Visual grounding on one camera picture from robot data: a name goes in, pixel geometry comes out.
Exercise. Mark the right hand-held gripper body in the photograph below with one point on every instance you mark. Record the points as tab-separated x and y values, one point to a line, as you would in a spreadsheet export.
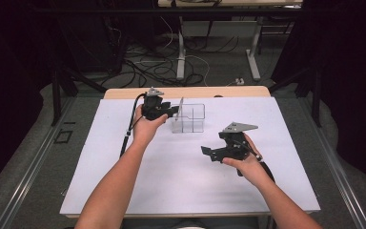
235	144

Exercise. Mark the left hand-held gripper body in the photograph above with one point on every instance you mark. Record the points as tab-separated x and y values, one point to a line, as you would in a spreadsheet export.
152	106

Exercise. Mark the clear acrylic divided holder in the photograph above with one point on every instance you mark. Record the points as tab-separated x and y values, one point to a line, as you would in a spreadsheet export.
190	122

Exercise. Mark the person's left hand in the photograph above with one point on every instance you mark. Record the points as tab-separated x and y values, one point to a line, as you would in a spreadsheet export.
144	132

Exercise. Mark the person's right hand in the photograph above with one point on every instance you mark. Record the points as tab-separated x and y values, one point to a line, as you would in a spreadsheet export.
251	170

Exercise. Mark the white table sheet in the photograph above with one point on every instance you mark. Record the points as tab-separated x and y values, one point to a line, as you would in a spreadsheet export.
184	178

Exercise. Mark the white-legged desk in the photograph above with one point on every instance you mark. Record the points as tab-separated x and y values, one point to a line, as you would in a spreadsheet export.
181	60

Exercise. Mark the white power plug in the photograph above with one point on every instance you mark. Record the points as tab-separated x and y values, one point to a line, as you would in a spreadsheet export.
239	81

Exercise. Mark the black metal stand frame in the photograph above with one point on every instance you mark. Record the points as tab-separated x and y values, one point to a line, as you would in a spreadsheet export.
57	95
315	95

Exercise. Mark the metal floor rail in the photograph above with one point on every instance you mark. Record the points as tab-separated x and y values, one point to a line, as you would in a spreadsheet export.
336	165
28	178

